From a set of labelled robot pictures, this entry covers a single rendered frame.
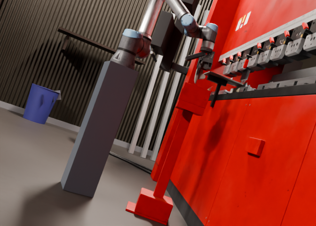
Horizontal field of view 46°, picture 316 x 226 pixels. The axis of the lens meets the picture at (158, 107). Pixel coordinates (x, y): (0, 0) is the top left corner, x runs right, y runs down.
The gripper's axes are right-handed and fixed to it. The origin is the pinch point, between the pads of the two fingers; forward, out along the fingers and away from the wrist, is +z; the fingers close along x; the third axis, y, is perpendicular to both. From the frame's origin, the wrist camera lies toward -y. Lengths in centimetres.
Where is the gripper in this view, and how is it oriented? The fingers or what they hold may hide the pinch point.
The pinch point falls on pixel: (194, 81)
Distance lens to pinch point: 222.1
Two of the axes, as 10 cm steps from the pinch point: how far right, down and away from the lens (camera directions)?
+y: 9.7, 2.6, 0.0
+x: -0.1, 0.4, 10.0
